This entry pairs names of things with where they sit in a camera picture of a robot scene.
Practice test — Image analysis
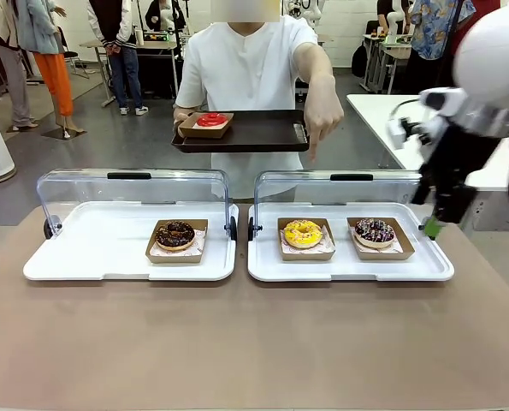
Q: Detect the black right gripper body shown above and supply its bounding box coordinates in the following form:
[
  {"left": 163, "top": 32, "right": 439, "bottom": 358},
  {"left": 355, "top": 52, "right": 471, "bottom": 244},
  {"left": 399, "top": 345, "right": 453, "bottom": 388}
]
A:
[{"left": 423, "top": 122, "right": 501, "bottom": 224}]

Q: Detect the white printed paper liner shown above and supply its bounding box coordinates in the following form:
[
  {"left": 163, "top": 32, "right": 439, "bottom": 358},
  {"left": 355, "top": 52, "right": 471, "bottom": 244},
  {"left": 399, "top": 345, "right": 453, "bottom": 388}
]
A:
[
  {"left": 281, "top": 229, "right": 335, "bottom": 254},
  {"left": 150, "top": 229, "right": 206, "bottom": 257},
  {"left": 350, "top": 229, "right": 403, "bottom": 254}
]

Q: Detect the yellow glazed donut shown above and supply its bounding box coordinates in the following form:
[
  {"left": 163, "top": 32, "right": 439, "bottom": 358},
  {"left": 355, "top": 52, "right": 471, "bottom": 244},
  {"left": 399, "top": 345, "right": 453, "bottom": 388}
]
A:
[{"left": 277, "top": 217, "right": 336, "bottom": 262}]

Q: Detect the yellow sprinkled donut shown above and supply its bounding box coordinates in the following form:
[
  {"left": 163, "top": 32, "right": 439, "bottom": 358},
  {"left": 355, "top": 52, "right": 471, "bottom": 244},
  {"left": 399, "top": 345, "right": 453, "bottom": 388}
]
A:
[{"left": 283, "top": 218, "right": 324, "bottom": 248}]

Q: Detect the dark brown serving tray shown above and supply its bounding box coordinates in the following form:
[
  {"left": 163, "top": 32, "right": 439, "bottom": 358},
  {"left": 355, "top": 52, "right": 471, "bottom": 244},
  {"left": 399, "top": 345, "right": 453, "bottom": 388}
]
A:
[{"left": 170, "top": 109, "right": 311, "bottom": 154}]

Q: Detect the red glazed donut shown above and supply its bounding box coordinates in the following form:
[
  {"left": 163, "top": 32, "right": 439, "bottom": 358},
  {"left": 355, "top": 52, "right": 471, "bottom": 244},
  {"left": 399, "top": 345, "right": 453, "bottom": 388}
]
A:
[
  {"left": 179, "top": 111, "right": 234, "bottom": 140},
  {"left": 196, "top": 111, "right": 226, "bottom": 128}
]

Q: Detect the person's left forearm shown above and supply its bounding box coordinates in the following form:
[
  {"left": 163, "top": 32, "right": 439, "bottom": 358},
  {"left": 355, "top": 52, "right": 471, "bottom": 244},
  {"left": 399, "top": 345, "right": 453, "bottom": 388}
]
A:
[{"left": 294, "top": 41, "right": 340, "bottom": 95}]

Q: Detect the chocolate sprinkled donut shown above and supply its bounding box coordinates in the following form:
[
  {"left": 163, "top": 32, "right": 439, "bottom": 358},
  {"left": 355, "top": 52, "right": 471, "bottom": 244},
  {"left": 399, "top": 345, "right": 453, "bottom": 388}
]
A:
[{"left": 346, "top": 217, "right": 416, "bottom": 261}]

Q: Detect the dark donut with white drizzle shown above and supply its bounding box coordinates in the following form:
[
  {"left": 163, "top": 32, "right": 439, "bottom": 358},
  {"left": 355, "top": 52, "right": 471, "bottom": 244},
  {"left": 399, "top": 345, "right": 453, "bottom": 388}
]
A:
[{"left": 353, "top": 217, "right": 395, "bottom": 249}]

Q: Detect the person in floral shirt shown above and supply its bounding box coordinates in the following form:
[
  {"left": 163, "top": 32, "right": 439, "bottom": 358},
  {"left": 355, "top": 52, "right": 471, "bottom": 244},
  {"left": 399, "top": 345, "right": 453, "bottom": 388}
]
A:
[{"left": 409, "top": 0, "right": 477, "bottom": 93}]

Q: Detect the person in blue jeans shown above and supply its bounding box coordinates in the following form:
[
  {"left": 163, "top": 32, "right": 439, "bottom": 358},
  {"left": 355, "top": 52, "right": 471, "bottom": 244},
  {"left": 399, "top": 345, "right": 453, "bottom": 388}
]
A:
[{"left": 86, "top": 0, "right": 151, "bottom": 116}]

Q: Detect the chocolate nut donut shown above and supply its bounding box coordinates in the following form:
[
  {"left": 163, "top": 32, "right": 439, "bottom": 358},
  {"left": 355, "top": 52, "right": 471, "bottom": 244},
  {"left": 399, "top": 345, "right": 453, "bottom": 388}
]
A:
[{"left": 155, "top": 220, "right": 196, "bottom": 252}]

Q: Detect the person in white shirt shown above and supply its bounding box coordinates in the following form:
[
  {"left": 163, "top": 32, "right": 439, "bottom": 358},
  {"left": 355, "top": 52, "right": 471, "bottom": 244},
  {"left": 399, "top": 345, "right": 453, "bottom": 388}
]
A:
[{"left": 175, "top": 0, "right": 334, "bottom": 200}]

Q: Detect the chocolate glazed donut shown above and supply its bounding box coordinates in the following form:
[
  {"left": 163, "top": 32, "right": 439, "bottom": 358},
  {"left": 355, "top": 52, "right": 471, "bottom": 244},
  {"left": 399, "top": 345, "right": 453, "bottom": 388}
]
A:
[{"left": 145, "top": 218, "right": 210, "bottom": 265}]

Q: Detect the person's left hand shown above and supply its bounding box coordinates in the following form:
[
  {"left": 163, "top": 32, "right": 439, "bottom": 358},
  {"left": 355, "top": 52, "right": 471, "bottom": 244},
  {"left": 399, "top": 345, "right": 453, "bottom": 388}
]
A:
[{"left": 303, "top": 89, "right": 345, "bottom": 163}]

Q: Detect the person's right hand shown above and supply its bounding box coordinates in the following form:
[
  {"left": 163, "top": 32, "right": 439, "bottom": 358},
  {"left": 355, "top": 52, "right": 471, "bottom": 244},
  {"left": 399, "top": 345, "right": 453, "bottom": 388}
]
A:
[{"left": 172, "top": 107, "right": 195, "bottom": 130}]

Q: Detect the clear hinged display lid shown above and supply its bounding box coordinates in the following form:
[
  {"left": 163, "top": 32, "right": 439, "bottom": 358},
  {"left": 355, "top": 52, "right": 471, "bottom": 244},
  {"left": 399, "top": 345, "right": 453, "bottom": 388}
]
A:
[
  {"left": 248, "top": 170, "right": 444, "bottom": 241},
  {"left": 36, "top": 168, "right": 239, "bottom": 241}
]

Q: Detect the mannequin in grey clothes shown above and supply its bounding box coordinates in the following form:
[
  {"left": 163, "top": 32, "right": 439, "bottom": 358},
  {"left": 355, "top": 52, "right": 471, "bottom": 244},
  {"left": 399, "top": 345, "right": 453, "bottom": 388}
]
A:
[{"left": 0, "top": 0, "right": 39, "bottom": 132}]

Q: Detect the white side table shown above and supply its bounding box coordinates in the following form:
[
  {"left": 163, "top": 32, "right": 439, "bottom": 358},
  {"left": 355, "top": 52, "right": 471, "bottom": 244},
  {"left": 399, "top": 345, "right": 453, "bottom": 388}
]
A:
[{"left": 346, "top": 92, "right": 509, "bottom": 235}]

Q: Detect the white display tray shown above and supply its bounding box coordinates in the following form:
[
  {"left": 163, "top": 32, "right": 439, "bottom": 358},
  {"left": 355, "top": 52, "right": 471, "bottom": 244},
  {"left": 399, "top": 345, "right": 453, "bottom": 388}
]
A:
[
  {"left": 22, "top": 200, "right": 240, "bottom": 283},
  {"left": 247, "top": 202, "right": 455, "bottom": 283}
]

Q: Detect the black slanted pole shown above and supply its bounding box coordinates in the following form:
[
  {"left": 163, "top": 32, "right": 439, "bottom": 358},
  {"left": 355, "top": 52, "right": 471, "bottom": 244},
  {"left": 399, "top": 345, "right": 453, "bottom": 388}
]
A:
[{"left": 434, "top": 0, "right": 465, "bottom": 96}]

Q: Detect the mannequin with orange trousers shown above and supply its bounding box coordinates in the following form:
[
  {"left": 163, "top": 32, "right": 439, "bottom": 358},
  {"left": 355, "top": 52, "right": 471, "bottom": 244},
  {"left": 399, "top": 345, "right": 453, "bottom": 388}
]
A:
[{"left": 16, "top": 0, "right": 86, "bottom": 140}]

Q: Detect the grey background desk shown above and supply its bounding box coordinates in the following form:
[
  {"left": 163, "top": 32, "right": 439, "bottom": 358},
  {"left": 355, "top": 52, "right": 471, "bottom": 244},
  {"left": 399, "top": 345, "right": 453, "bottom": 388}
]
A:
[{"left": 80, "top": 39, "right": 181, "bottom": 108}]

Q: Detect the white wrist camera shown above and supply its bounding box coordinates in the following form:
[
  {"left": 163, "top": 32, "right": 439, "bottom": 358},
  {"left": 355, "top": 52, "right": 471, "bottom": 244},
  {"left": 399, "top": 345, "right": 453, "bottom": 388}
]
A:
[{"left": 386, "top": 116, "right": 431, "bottom": 150}]

